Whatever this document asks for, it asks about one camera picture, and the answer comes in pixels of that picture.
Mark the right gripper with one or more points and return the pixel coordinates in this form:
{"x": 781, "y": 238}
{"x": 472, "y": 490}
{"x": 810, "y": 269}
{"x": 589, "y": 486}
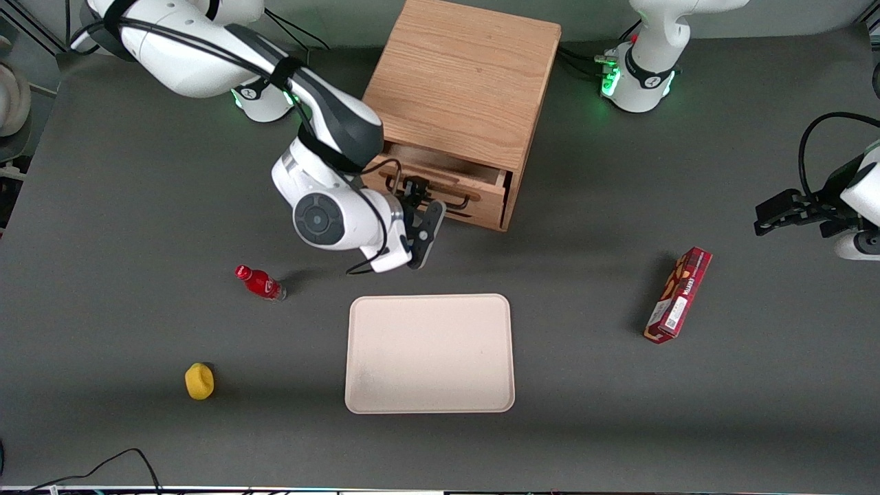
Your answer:
{"x": 412, "y": 203}

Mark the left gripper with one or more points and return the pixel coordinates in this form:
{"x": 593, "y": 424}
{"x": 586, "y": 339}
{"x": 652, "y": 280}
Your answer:
{"x": 818, "y": 208}

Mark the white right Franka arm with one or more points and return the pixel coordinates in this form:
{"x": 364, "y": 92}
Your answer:
{"x": 192, "y": 62}

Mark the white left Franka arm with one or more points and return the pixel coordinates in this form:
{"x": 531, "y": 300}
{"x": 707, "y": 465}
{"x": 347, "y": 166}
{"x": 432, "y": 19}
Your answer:
{"x": 653, "y": 41}

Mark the oak wooden drawer cabinet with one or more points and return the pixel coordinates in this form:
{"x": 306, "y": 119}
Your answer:
{"x": 460, "y": 75}

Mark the red snack box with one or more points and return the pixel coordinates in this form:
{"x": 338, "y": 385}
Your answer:
{"x": 677, "y": 295}

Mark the cream rectangular tray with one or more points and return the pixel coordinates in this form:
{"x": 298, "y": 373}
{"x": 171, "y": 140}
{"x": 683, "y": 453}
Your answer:
{"x": 426, "y": 357}

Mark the small red bottle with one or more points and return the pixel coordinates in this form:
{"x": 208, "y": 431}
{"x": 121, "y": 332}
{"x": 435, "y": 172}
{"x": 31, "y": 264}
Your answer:
{"x": 260, "y": 282}

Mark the grey round background object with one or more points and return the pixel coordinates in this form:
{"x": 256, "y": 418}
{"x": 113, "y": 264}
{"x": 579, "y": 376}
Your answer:
{"x": 10, "y": 103}

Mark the black metal frame strut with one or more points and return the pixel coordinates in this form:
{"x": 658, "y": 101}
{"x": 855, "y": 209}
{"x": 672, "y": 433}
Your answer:
{"x": 34, "y": 34}

